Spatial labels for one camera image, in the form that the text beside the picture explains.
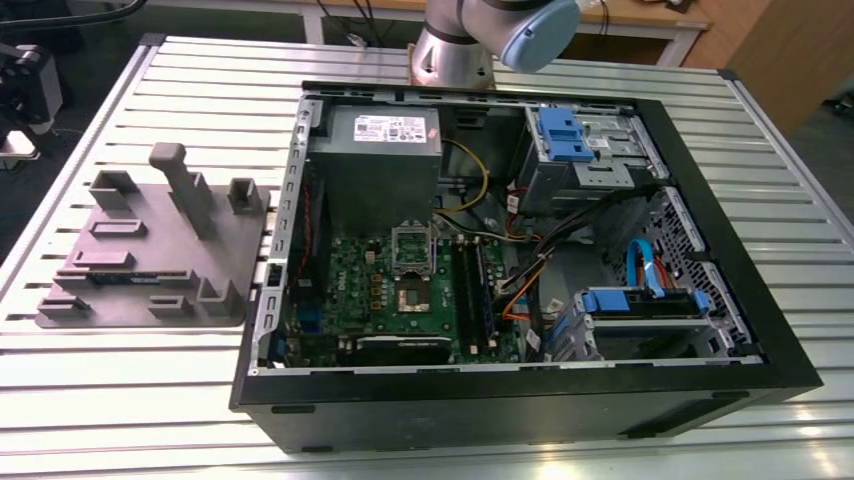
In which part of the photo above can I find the silver CPU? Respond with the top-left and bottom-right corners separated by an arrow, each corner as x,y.
0,130 -> 39,162

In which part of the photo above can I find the grey parts rack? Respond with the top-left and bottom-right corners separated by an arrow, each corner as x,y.
32,141 -> 275,330

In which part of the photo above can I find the RAM stick with gold contacts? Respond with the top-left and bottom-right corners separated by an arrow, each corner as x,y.
83,269 -> 188,286

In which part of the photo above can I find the grey power supply unit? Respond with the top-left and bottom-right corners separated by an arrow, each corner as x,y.
310,106 -> 444,225

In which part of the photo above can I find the green motherboard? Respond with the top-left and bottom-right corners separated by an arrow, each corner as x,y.
283,219 -> 530,365

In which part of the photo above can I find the metal socket cover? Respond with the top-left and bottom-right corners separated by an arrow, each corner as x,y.
388,219 -> 439,279

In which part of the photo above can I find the black graphics card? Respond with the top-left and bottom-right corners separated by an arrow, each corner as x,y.
336,332 -> 454,365

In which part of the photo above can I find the black RAM slot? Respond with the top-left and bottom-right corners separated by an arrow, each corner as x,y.
447,238 -> 470,350
464,238 -> 487,350

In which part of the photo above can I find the RAM slot with white clips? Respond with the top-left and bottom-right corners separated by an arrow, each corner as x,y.
455,237 -> 479,351

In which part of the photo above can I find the blue plastic drive latch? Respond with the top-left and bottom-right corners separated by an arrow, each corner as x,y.
536,107 -> 595,164

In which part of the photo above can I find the metal drive cage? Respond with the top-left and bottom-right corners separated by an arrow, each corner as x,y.
519,103 -> 672,215

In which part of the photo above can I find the black PC case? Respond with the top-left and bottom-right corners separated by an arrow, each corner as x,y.
228,79 -> 826,456

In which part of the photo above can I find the wooden desk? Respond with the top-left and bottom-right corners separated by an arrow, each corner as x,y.
566,0 -> 714,69

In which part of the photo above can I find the hard disk in blue carrier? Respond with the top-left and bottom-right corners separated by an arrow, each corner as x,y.
576,286 -> 712,321

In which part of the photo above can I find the metal disk bay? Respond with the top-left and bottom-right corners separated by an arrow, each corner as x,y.
546,284 -> 763,362

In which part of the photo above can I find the wooden cabinet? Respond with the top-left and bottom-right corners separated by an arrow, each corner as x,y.
724,0 -> 854,137

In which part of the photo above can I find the yellow wire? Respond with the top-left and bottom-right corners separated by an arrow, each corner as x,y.
434,137 -> 491,216

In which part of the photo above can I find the black wire bundle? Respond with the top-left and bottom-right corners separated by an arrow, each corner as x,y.
530,180 -> 670,257

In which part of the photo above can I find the blue wire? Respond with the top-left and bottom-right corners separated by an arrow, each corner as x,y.
624,237 -> 670,300

